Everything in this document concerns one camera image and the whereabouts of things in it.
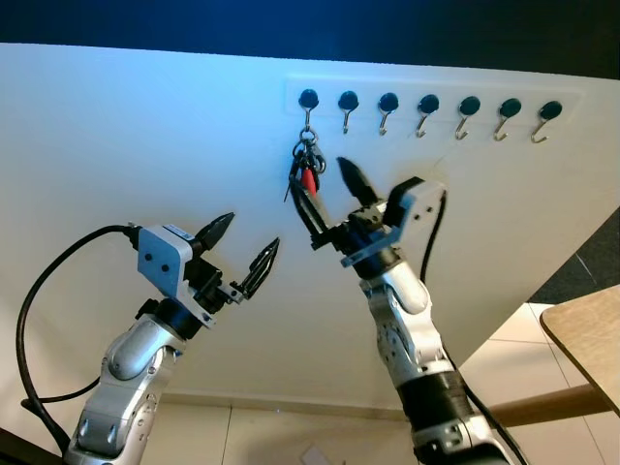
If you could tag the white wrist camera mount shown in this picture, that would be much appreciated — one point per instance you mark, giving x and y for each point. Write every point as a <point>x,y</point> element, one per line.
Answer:
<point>421,208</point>
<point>160,257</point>

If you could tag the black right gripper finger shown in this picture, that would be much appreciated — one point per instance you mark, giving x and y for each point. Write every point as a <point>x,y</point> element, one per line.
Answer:
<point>358,184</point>
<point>312,215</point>

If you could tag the wooden table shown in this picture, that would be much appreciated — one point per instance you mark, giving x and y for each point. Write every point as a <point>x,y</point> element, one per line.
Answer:
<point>591,334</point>

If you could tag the key bunch with red tag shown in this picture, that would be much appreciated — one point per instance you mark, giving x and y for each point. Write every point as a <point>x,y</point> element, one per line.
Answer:
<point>310,179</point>

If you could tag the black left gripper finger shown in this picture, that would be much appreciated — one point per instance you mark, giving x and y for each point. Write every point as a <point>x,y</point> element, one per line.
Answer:
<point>262,266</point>
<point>218,232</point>

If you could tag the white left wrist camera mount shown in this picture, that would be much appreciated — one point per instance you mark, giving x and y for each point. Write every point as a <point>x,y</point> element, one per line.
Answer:
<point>160,257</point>

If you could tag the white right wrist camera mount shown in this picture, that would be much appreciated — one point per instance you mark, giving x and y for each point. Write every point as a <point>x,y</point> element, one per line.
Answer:
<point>421,208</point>

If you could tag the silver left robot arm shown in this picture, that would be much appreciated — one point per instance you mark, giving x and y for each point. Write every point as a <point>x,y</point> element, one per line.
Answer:
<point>126,358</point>

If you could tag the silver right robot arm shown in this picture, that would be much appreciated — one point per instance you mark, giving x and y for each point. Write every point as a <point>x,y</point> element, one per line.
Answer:
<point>402,320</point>

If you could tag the white hook rack board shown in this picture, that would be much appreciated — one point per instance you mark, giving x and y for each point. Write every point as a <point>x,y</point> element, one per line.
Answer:
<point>329,85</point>

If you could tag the black knob metal hook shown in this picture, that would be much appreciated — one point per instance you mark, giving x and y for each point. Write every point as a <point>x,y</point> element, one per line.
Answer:
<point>510,107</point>
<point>348,100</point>
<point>387,102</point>
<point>550,109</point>
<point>308,97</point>
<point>469,105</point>
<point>428,103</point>

